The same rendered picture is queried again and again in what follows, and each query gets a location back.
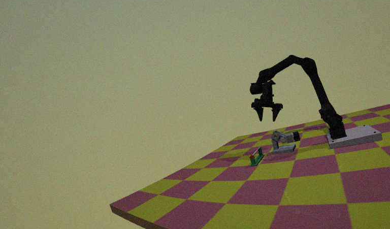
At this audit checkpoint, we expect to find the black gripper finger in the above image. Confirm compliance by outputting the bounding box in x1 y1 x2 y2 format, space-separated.
253 108 263 121
271 109 281 122

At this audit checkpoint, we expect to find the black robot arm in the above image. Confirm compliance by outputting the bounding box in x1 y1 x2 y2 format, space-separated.
250 55 347 140

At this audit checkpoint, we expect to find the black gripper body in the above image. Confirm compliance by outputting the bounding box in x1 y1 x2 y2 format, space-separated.
251 92 283 110

